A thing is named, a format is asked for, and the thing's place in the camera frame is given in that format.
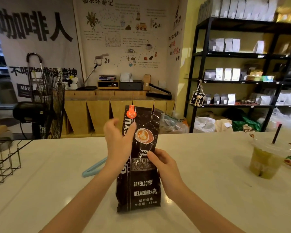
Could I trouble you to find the person's right forearm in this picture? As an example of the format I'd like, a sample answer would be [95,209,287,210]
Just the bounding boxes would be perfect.
[169,184,245,233]

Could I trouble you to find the black floor fan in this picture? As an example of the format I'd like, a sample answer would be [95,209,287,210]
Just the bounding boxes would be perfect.
[13,68,65,140]

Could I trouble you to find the person's right hand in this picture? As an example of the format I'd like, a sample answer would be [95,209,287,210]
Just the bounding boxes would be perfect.
[147,148,185,199]

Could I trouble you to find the small wooden open box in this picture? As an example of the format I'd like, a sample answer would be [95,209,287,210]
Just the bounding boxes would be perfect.
[97,81,120,90]

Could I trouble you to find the plastic cup of green drink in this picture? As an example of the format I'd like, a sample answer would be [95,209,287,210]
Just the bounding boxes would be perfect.
[248,132,291,180]

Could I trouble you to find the clear plastic bag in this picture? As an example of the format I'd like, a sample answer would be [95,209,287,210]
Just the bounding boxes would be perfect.
[159,113,189,135]

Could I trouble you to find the small digital scale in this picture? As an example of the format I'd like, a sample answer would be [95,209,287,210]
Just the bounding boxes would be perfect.
[98,74,116,82]

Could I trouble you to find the black coffee bag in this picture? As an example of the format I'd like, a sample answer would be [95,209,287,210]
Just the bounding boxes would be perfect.
[116,105,163,213]

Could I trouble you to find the black arm stand with base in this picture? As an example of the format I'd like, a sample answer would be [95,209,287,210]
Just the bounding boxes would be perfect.
[76,64,99,91]

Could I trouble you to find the brown paper box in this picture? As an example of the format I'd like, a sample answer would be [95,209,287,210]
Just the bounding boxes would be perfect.
[143,74,151,91]

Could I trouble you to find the person's left forearm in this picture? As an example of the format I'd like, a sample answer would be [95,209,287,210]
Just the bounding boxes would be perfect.
[40,163,123,233]

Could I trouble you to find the illustrated wall poster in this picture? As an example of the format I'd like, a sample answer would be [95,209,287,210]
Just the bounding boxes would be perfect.
[72,0,182,90]

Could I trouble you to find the white plastic sack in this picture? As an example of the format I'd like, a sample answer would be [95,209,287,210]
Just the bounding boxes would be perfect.
[193,117,216,133]

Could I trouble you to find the black drinking straw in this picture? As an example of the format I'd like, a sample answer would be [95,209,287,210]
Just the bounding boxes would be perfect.
[271,123,283,144]

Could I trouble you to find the black heat sealer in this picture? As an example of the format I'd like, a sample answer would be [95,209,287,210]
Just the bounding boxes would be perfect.
[146,83,173,100]

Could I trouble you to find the clear plastic sacks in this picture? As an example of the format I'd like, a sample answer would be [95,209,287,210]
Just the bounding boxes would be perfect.
[264,108,291,131]

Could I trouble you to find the light blue sealing clip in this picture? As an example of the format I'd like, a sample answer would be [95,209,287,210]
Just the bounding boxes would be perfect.
[82,156,108,178]

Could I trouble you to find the hanging bag with toy bear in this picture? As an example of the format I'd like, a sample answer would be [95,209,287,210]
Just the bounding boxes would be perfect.
[189,83,207,107]

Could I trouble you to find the black sack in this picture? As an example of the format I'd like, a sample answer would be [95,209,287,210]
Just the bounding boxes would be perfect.
[223,107,245,122]

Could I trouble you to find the black metal shelf rack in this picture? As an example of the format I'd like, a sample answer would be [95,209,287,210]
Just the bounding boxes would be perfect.
[183,17,291,133]

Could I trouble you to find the wooden panelled sideboard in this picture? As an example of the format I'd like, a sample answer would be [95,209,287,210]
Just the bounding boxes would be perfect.
[61,89,176,138]

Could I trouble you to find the leaning white paper packet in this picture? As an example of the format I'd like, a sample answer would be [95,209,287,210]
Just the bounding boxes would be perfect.
[253,40,265,54]

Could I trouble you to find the row of white packets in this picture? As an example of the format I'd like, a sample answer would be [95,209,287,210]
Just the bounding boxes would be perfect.
[198,0,279,22]

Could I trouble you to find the person's left hand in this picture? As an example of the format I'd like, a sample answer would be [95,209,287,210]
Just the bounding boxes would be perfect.
[103,118,137,171]

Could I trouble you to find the grey metal bowl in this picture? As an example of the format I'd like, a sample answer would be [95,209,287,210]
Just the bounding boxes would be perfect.
[0,138,13,154]

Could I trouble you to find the white banner with black letters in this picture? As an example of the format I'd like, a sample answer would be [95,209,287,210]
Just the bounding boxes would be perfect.
[0,0,84,102]

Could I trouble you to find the metal hand trolley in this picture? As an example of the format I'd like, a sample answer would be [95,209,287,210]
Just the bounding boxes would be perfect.
[26,52,45,102]

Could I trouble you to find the narrow wall poster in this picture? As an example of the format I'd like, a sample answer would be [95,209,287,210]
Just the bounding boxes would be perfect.
[166,0,189,109]

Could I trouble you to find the green plastic bag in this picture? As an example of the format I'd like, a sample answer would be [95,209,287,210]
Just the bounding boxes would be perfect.
[232,116,262,132]

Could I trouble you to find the yellow cardboard box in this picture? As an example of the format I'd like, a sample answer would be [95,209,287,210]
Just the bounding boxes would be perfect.
[246,69,264,82]

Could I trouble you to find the black wire basket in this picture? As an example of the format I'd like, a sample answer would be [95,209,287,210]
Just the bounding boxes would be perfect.
[0,138,34,192]

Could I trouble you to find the pile of pale packets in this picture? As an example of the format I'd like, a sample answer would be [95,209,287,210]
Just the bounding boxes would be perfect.
[251,89,291,106]

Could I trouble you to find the wide grey labelled packet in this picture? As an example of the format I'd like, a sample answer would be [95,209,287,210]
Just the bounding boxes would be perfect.
[204,69,217,80]

